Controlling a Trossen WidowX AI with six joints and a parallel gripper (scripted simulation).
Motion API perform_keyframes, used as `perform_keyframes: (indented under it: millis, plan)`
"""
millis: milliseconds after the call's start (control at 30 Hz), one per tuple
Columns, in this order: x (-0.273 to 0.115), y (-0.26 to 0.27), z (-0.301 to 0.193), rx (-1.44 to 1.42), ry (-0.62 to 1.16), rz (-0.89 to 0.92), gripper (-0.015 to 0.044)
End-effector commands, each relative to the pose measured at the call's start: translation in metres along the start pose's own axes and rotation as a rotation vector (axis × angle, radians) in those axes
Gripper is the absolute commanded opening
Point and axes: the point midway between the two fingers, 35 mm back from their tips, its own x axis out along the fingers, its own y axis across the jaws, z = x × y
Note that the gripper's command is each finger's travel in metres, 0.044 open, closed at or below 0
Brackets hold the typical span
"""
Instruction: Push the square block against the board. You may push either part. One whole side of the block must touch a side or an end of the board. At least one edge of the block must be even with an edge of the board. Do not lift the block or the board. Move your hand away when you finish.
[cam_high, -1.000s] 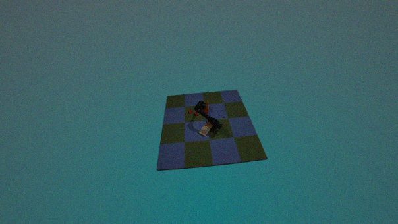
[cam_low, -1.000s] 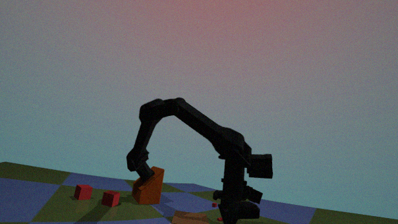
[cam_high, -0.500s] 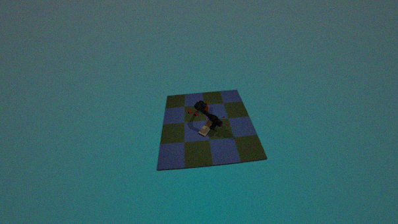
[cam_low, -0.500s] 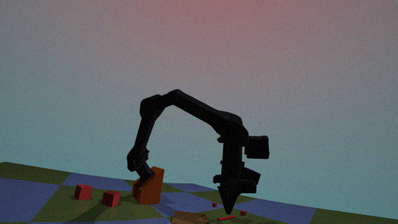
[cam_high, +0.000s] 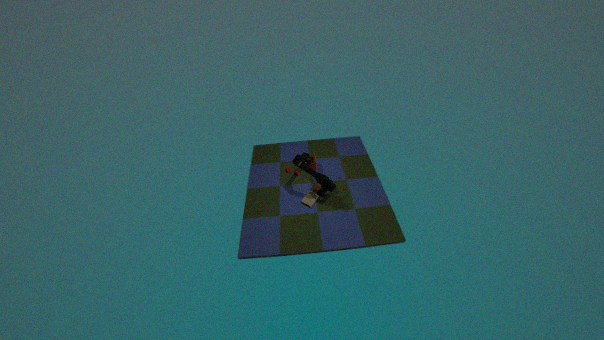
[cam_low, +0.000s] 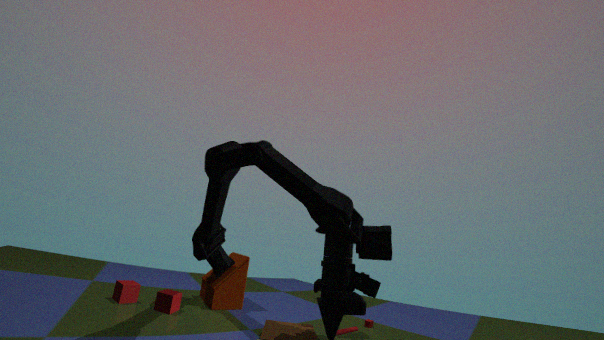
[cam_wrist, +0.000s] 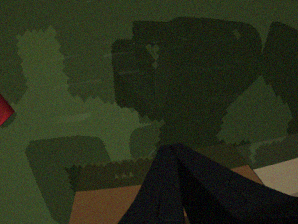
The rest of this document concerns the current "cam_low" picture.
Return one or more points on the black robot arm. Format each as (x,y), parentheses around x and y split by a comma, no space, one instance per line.
(329,208)

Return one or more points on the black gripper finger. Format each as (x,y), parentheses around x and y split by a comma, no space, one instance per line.
(319,300)
(331,322)

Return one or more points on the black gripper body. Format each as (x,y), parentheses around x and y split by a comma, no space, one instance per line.
(338,297)

